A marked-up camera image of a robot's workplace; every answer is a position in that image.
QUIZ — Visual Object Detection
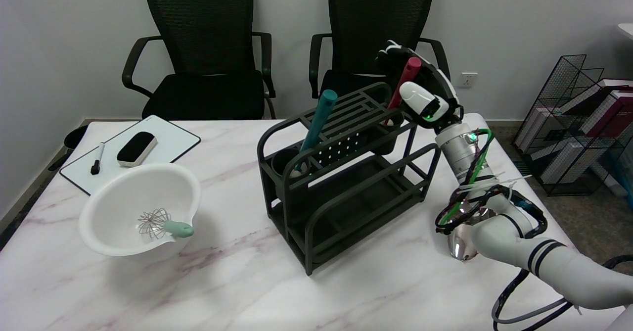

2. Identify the pink sponge bottle brush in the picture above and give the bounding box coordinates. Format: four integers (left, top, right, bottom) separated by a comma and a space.
385, 56, 422, 126

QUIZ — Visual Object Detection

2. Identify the dark grey utensil cup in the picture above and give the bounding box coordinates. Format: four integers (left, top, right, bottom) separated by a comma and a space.
271, 147, 312, 199
371, 113, 404, 156

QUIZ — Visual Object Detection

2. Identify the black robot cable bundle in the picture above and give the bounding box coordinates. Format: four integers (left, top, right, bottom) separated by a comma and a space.
434, 131, 633, 331

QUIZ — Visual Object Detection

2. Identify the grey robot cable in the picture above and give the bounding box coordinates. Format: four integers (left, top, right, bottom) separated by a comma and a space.
497, 296, 580, 325

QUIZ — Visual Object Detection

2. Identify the wire whisk green handle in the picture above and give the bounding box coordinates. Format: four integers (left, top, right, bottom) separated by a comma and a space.
137, 208, 195, 241

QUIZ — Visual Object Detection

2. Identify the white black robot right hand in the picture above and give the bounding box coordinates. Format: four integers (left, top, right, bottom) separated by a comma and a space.
376, 40, 464, 134

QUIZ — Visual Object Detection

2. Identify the white plastic mixing bowl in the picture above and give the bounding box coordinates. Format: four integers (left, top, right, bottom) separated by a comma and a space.
79, 163, 202, 262

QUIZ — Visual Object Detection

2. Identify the black mesh office chair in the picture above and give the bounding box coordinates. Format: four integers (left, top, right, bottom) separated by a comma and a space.
122, 0, 276, 120
309, 0, 452, 116

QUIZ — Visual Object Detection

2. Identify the dark grey two-tier rack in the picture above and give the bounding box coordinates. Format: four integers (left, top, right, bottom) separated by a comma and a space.
257, 82, 441, 276

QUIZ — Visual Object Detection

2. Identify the green robot cable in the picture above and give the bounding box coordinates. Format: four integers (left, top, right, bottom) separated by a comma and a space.
438, 128, 495, 226

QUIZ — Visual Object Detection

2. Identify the shiny metal scoop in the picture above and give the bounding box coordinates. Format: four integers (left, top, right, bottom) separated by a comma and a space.
446, 206, 496, 262

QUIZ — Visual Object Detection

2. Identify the small white whiteboard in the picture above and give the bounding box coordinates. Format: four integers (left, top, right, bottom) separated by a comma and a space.
59, 115, 202, 196

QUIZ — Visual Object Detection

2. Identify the black white board eraser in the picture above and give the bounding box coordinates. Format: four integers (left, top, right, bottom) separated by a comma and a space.
117, 132, 158, 168

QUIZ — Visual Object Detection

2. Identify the teal sponge bottle brush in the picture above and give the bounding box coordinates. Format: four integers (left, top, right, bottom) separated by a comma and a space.
291, 90, 338, 178

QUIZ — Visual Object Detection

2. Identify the maroon book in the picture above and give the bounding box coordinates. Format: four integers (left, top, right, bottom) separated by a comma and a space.
586, 90, 633, 140

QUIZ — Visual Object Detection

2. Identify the black wire mesh rack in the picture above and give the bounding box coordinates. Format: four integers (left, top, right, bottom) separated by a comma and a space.
512, 54, 633, 196

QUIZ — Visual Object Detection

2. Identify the black round floor object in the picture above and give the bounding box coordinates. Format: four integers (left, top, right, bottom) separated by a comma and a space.
63, 125, 89, 149

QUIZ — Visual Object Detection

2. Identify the black whiteboard marker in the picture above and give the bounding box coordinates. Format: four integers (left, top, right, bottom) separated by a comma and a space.
90, 142, 106, 176

